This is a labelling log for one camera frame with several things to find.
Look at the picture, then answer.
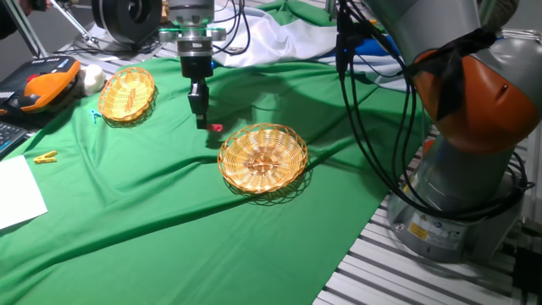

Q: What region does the black keyboard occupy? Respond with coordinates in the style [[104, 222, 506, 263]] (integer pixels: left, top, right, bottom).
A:
[[0, 120, 30, 161]]

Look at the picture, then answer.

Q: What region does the orange black teach pendant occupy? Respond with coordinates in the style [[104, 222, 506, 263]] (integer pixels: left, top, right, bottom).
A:
[[0, 55, 81, 116]]

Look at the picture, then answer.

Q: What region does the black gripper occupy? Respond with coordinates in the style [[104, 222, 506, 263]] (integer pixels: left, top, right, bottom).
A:
[[180, 54, 214, 130]]

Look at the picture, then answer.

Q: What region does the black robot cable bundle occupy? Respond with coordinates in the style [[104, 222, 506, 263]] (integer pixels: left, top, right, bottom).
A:
[[211, 0, 533, 221]]

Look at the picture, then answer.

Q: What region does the green cloth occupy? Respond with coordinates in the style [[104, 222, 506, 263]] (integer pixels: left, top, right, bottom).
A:
[[0, 0, 433, 305]]

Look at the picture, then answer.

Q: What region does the black sleeved forearm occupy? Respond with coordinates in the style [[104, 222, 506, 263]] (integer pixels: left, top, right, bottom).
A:
[[0, 2, 20, 42]]

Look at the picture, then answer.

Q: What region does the black round haptic device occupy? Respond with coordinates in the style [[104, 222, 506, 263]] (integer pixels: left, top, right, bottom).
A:
[[50, 0, 164, 63]]

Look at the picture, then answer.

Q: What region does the large round wicker basket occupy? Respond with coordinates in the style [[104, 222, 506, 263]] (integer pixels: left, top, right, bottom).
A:
[[217, 123, 309, 195]]

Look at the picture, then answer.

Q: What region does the blue and navy cloth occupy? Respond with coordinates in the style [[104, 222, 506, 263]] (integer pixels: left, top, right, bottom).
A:
[[325, 31, 401, 58]]

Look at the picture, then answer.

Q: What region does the yellow clothespin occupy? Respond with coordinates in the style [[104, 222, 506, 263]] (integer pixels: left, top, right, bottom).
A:
[[33, 150, 58, 165]]

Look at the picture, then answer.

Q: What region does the white cloth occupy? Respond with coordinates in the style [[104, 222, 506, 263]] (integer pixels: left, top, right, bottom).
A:
[[211, 3, 407, 92]]

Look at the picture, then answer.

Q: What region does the brown sleeved left forearm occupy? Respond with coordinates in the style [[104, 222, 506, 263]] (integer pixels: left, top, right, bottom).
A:
[[478, 0, 520, 31]]

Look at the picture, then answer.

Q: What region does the black connector box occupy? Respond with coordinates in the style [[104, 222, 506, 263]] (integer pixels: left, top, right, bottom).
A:
[[512, 247, 542, 297]]

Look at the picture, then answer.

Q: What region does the white soft ball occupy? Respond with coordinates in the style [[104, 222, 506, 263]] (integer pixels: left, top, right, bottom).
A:
[[80, 64, 107, 97]]

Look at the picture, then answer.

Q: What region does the small round wicker basket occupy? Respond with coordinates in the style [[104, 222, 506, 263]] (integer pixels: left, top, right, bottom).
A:
[[97, 66, 157, 124]]

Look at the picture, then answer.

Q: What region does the white paper sheet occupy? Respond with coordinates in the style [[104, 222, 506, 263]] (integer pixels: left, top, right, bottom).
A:
[[0, 154, 49, 231]]

